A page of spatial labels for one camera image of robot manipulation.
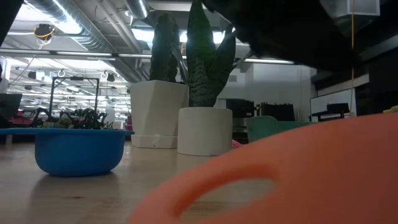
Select teal plastic basket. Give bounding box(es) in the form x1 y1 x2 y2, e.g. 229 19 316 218
246 115 313 144

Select black rack frame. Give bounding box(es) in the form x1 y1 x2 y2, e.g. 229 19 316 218
49 76 101 125

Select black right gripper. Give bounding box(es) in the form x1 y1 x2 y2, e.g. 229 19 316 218
201 0 357 72

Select black equipment case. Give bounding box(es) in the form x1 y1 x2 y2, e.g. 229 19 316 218
226 98 256 119

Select white angular plant pot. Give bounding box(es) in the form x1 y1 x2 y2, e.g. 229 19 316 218
129 80 190 149

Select white round plant pot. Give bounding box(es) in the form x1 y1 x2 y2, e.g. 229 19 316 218
177 106 234 157

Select blue measuring cup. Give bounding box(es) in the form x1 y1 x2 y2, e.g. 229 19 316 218
0 128 135 178

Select black crate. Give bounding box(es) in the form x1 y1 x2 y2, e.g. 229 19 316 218
259 101 295 123

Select black desk unit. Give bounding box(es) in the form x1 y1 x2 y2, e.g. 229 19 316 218
312 102 351 123

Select dark monitor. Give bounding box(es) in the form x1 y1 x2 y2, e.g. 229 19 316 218
0 93 23 121

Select striped green snake plant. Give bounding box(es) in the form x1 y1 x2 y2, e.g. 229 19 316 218
170 0 252 108

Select tall green cactus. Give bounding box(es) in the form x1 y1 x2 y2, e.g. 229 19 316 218
149 12 181 83

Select orange measuring cup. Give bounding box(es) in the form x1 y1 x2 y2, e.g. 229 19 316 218
127 112 398 224

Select white whiteboard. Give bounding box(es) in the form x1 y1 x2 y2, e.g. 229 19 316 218
310 88 358 123

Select black background robot arms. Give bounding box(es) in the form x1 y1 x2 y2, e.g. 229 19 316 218
30 107 108 130

